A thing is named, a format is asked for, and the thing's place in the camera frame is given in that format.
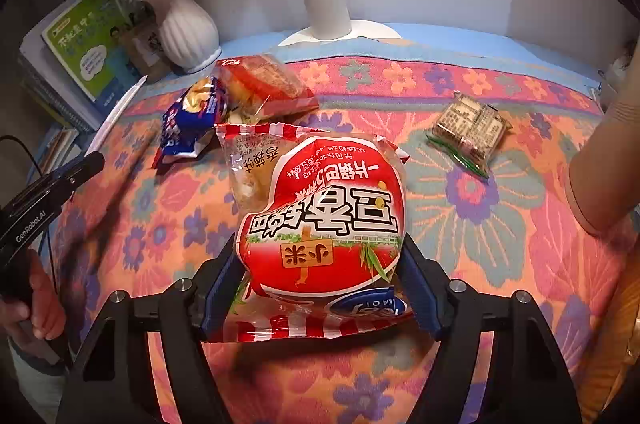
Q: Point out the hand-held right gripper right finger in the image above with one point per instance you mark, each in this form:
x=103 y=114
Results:
x=422 y=294

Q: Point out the person's left hand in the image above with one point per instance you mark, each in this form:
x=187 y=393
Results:
x=47 y=299

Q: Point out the blue snack bag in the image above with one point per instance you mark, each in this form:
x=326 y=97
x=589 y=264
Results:
x=192 y=119

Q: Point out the tan thermos bottle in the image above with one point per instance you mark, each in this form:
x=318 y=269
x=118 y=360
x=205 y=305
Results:
x=605 y=174

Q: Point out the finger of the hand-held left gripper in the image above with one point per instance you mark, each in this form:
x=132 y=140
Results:
x=65 y=176

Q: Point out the stack of books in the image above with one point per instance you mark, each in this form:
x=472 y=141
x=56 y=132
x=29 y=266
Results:
x=45 y=104

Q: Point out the person's grey clothing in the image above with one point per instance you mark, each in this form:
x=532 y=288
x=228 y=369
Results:
x=35 y=389

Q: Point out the white flat strip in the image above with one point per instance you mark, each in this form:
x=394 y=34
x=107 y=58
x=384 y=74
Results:
x=117 y=114

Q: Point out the white ribbed vase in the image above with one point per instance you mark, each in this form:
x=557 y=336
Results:
x=185 y=29

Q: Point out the green trimmed snack packet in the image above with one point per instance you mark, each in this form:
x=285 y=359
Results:
x=472 y=129

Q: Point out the red striped snack bag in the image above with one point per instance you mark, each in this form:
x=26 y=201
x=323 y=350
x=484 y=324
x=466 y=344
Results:
x=320 y=214

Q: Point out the ribbed amber glass plate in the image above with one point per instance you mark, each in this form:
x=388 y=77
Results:
x=612 y=344

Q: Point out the red orange snack packet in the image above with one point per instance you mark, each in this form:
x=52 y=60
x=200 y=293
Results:
x=270 y=84

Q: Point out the brown card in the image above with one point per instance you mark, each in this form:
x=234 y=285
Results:
x=145 y=49

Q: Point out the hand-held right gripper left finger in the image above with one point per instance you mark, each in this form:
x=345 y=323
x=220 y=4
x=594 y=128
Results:
x=222 y=289

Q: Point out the green cover book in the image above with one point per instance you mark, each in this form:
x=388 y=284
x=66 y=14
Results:
x=85 y=49

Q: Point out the floral tablecloth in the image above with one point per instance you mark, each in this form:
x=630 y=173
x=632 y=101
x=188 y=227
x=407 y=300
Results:
x=500 y=244

